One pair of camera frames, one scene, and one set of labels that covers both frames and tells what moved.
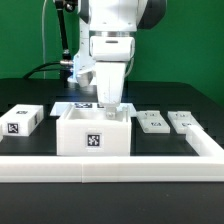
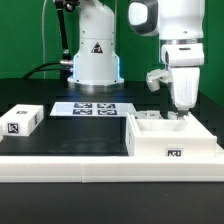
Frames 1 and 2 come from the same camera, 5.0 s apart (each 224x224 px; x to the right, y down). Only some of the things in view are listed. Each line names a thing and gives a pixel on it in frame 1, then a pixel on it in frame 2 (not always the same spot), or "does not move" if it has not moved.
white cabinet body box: [87, 132] to [184, 136]
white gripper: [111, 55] to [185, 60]
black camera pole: [60, 6] does not move
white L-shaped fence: [208, 167] does not move
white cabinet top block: [21, 119] does not move
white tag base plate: [59, 107] does not move
